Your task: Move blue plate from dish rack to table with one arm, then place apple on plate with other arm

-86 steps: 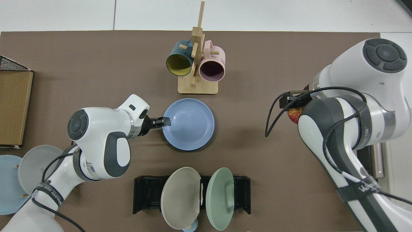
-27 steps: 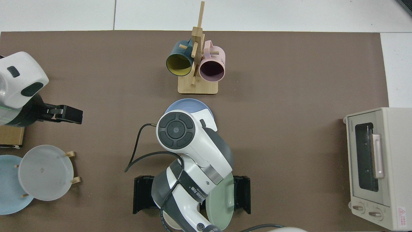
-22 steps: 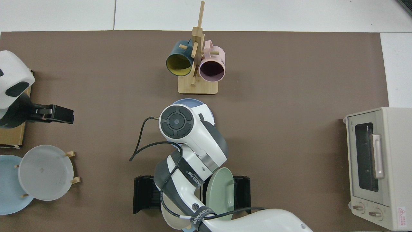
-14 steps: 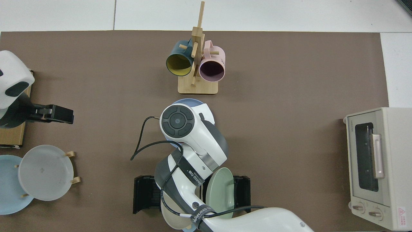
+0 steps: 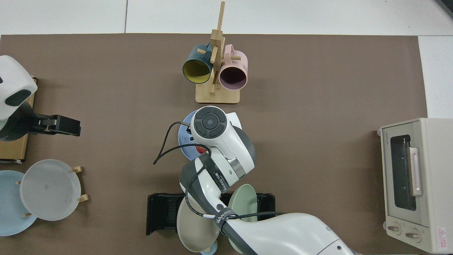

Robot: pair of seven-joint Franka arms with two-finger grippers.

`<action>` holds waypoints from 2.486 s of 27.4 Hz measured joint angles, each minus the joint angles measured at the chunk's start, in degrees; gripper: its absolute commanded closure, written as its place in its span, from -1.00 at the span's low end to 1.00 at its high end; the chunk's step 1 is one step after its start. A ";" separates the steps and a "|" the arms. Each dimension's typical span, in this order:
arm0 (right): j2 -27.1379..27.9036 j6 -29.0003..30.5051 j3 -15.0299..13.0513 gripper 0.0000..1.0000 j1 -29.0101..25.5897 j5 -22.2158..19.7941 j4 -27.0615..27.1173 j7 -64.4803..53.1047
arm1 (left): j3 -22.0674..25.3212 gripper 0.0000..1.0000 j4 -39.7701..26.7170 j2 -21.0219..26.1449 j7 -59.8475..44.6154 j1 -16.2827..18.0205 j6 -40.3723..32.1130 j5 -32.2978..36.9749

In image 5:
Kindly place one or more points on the black dish rack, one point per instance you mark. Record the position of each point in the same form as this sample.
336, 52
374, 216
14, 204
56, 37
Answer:
162, 212

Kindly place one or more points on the pink cup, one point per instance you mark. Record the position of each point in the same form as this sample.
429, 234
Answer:
239, 60

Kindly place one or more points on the light blue plate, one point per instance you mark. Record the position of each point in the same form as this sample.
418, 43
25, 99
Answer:
10, 212

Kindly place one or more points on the dark blue cup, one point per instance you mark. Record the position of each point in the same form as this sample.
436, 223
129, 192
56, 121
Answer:
194, 58

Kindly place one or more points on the wooden plate rack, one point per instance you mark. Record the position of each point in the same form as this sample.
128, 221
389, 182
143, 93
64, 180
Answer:
84, 198

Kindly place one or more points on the pale toaster oven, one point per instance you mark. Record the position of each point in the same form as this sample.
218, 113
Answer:
435, 184

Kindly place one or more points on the red yellow apple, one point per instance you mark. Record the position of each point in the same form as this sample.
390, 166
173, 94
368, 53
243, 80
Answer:
201, 149

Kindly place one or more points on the grey plate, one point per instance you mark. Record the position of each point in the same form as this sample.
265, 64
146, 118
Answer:
49, 189

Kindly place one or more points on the dark grey corner object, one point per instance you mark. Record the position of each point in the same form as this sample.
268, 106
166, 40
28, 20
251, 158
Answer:
446, 6

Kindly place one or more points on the small pale blue object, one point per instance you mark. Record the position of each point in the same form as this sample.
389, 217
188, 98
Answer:
208, 250

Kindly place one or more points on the brown table cloth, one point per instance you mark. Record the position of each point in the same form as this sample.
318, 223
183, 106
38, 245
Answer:
318, 88

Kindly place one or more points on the wooden cup stand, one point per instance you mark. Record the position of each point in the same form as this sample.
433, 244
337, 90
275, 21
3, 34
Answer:
217, 94

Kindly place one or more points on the beige plate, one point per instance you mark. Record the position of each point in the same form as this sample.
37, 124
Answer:
194, 230

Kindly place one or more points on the pale green plate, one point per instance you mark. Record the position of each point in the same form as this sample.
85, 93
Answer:
244, 198

